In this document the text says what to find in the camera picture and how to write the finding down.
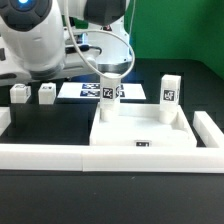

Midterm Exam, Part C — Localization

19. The white square table top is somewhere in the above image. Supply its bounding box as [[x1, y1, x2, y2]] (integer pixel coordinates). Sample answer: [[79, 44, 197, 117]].
[[89, 103, 197, 147]]

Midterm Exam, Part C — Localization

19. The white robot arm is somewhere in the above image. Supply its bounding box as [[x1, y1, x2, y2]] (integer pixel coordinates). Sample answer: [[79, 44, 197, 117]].
[[0, 0, 135, 86]]

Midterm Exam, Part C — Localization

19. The white marker sheet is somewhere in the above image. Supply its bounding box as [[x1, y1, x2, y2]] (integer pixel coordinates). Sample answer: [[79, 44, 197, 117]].
[[58, 82, 146, 100]]

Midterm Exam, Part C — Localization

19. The white U-shaped fence wall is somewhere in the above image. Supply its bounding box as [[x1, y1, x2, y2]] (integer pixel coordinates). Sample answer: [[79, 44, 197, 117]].
[[0, 106, 224, 174]]

